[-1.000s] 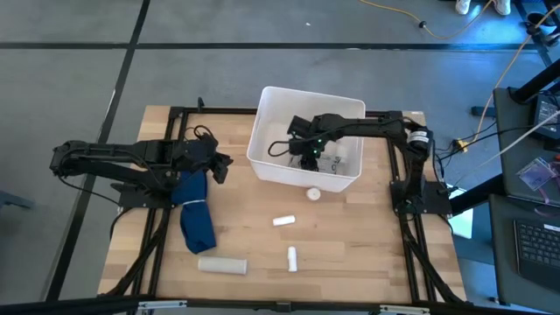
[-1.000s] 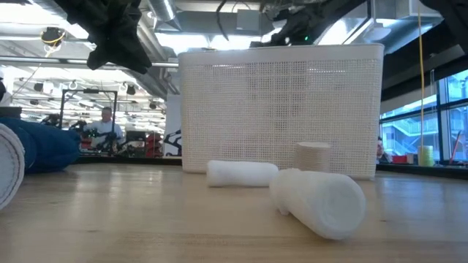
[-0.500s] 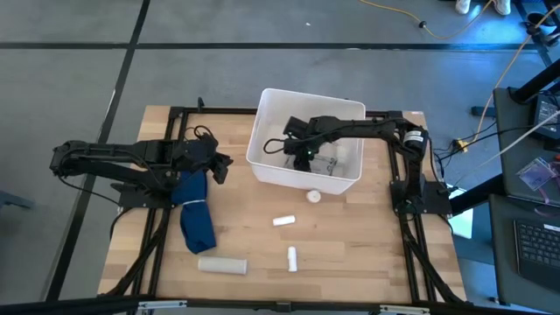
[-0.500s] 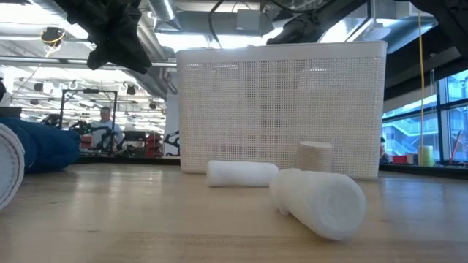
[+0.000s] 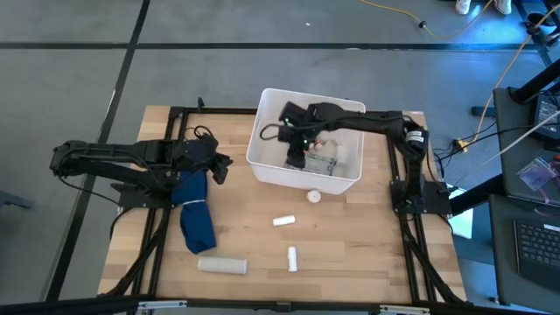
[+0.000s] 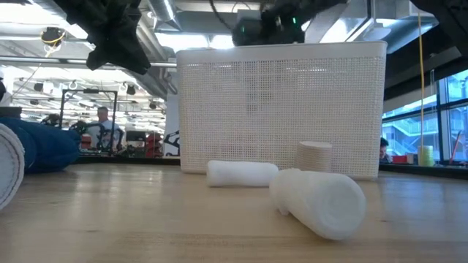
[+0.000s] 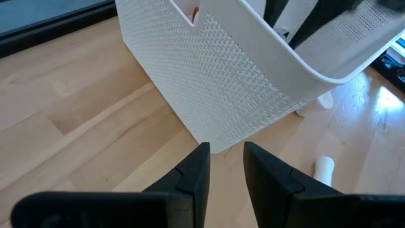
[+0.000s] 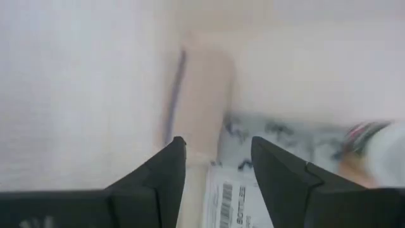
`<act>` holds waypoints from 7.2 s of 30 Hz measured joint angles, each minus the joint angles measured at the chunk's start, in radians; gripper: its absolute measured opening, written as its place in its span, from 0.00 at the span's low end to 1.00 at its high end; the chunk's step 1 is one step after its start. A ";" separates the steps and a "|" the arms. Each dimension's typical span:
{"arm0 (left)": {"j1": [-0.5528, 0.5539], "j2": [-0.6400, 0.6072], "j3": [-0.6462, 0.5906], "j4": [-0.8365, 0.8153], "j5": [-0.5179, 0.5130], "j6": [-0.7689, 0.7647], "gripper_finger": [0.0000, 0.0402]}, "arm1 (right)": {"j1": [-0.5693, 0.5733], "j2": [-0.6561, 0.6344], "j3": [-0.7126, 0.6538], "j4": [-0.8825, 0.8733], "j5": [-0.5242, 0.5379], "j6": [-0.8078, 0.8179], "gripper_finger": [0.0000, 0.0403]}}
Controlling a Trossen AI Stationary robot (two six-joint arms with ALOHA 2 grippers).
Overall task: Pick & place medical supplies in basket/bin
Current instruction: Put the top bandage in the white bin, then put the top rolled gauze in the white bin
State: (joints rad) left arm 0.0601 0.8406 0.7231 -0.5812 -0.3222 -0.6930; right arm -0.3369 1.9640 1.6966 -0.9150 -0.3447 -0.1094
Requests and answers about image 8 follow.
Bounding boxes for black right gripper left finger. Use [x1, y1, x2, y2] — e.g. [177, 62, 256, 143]
[0, 136, 187, 228]

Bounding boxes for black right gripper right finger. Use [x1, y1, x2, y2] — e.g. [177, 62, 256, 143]
[251, 136, 405, 228]

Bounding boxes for amber pill bottle white cap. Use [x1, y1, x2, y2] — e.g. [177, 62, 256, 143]
[337, 155, 377, 187]

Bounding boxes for white black patterned pouch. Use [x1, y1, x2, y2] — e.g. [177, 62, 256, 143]
[202, 110, 352, 228]

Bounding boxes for white aspirin bottle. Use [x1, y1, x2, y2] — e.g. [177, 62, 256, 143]
[335, 120, 405, 187]

